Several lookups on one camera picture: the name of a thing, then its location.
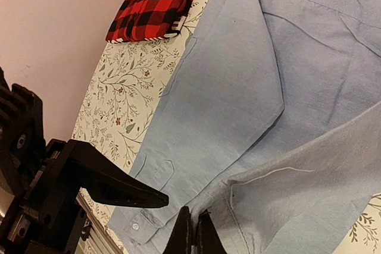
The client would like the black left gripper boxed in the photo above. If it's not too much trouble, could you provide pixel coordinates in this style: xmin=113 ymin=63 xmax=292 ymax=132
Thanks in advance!
xmin=1 ymin=77 xmax=169 ymax=253

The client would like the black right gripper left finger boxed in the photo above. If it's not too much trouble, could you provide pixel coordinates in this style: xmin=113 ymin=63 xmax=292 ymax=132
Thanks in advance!
xmin=165 ymin=206 xmax=193 ymax=254

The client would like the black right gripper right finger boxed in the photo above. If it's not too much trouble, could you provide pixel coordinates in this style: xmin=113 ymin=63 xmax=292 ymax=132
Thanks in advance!
xmin=196 ymin=210 xmax=227 ymax=254

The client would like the light blue long sleeve shirt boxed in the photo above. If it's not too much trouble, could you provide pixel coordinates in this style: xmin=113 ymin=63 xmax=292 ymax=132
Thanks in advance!
xmin=108 ymin=0 xmax=380 ymax=253

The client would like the floral patterned table cloth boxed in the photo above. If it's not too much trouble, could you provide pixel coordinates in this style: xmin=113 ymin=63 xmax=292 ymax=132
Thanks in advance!
xmin=70 ymin=0 xmax=227 ymax=254

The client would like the red black plaid shirt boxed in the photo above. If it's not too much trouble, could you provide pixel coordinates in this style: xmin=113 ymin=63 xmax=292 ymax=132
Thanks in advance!
xmin=105 ymin=0 xmax=193 ymax=43

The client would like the aluminium front rail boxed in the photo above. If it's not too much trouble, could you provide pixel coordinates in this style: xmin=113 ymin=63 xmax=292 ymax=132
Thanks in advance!
xmin=75 ymin=189 xmax=127 ymax=253

